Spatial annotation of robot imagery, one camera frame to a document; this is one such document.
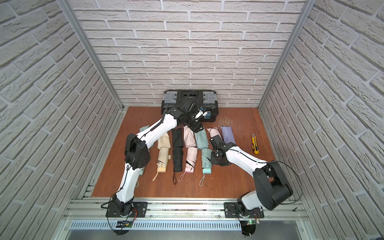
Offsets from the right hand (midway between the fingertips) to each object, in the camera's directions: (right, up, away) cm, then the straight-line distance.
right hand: (218, 160), depth 89 cm
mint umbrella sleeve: (-10, +11, +11) cm, 19 cm away
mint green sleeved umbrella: (-7, +3, 0) cm, 7 cm away
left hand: (-9, +23, +1) cm, 24 cm away
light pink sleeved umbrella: (-1, +17, +14) cm, 22 cm away
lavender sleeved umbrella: (+9, +14, +12) cm, 21 cm away
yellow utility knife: (+26, +8, +8) cm, 29 cm away
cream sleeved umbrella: (-33, +2, 0) cm, 33 cm away
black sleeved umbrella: (-25, -1, +1) cm, 25 cm away
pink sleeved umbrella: (-16, +2, 0) cm, 16 cm away
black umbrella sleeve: (-26, +13, +11) cm, 31 cm away
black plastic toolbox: (-5, +40, +12) cm, 42 cm away
